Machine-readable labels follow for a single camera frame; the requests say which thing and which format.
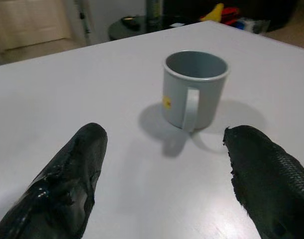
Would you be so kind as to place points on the small dark object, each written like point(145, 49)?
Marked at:
point(130, 21)

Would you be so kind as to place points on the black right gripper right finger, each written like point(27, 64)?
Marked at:
point(268, 184)

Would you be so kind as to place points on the grey mug with yellow print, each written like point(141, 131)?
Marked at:
point(209, 99)

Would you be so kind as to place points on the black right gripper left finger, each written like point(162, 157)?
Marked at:
point(59, 184)

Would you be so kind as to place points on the white panelled door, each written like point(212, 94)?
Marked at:
point(30, 22)

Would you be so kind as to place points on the yellow toy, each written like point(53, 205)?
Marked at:
point(215, 12)

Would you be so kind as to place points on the black round glossy table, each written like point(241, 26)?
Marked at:
point(151, 28)

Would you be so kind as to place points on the blue and white toy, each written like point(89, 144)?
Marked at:
point(251, 25)

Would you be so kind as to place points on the red toy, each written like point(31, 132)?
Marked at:
point(230, 15)

